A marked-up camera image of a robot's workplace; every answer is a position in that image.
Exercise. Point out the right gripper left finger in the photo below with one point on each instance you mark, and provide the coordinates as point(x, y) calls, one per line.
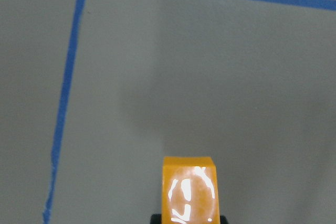
point(156, 219)

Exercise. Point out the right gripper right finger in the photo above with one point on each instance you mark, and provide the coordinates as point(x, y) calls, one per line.
point(223, 219)

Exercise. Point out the orange trapezoid block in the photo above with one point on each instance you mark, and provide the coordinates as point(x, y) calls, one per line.
point(189, 190)

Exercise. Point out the brown paper table cover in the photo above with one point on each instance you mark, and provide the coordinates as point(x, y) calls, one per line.
point(117, 85)

